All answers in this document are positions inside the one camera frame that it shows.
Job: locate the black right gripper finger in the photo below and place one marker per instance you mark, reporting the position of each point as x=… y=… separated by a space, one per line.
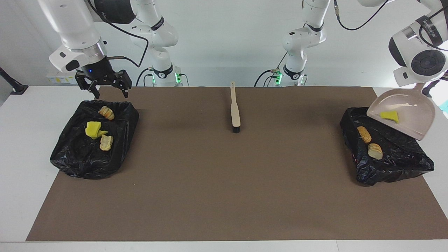
x=87 y=82
x=123 y=79

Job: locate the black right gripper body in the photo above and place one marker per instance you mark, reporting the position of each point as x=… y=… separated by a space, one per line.
x=96 y=70

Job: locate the striped orange croissant piece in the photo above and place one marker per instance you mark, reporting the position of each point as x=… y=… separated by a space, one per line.
x=106 y=113

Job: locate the yellow green scouring sponge piece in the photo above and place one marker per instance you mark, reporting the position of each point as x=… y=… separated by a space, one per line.
x=103 y=133
x=92 y=128

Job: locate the pale round bread piece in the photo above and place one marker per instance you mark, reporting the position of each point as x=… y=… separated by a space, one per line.
x=106 y=142

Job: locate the beige hand brush black bristles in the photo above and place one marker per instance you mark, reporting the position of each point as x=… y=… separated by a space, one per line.
x=235 y=112

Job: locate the brown fried nugget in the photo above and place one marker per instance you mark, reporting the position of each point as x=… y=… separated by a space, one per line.
x=364 y=134

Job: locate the pale angular bread chunk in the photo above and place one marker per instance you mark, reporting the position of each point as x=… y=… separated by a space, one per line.
x=375 y=151

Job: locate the small all-yellow sponge scrap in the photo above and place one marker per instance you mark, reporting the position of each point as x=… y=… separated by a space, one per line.
x=389 y=116

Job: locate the beige plastic dustpan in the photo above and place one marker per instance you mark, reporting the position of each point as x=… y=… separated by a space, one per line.
x=406 y=112

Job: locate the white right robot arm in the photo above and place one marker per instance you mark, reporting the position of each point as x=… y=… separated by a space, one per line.
x=73 y=24

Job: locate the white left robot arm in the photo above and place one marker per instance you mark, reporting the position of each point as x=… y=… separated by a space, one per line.
x=420 y=52

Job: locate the black trash bag bin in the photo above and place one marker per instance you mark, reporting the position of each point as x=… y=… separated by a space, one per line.
x=395 y=157
x=80 y=161

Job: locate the brown table mat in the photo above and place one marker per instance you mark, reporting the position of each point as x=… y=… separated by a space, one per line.
x=175 y=210

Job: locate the teal background object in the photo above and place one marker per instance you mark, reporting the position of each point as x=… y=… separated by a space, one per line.
x=444 y=106

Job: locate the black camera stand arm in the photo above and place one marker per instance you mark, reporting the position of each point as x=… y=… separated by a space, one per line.
x=428 y=89
x=12 y=85

